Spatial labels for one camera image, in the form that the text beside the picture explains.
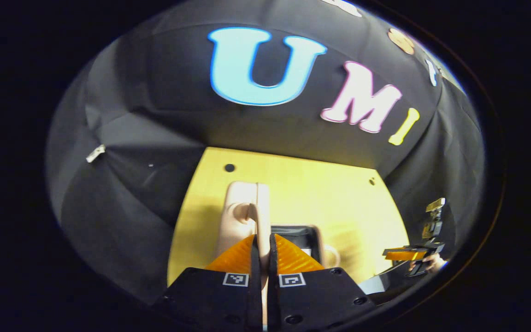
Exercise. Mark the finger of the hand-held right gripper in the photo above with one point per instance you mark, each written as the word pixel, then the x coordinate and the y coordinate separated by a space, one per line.
pixel 404 254

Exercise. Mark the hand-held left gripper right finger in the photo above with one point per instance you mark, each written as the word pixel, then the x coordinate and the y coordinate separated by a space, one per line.
pixel 274 295

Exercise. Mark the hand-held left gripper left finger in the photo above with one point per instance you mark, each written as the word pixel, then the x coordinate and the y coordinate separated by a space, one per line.
pixel 256 295

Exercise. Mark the silver cloth clip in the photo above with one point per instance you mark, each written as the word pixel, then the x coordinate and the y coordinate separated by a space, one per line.
pixel 96 153

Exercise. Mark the black backdrop cloth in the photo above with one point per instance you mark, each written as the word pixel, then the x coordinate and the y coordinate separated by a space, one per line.
pixel 155 92

